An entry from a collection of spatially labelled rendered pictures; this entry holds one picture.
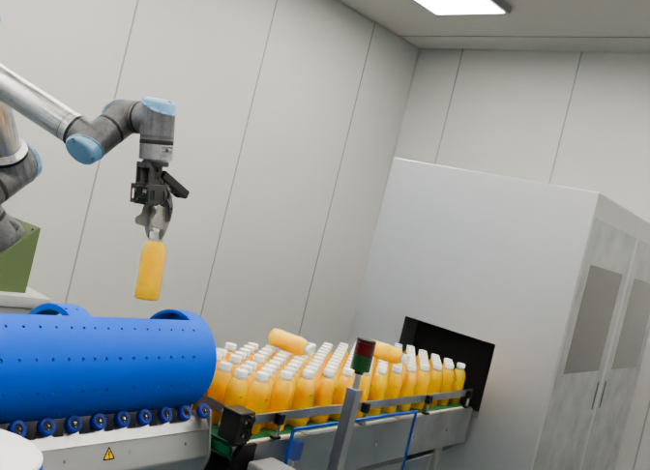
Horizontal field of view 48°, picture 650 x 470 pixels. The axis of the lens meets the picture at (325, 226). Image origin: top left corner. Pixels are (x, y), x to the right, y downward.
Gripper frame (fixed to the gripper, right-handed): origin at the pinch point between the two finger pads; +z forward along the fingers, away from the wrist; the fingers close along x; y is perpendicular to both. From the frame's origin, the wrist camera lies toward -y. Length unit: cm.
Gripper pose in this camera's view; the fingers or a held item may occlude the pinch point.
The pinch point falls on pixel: (157, 233)
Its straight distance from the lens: 208.1
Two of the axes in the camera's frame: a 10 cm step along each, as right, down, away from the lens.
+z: -0.9, 9.9, 1.1
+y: -5.4, 0.4, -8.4
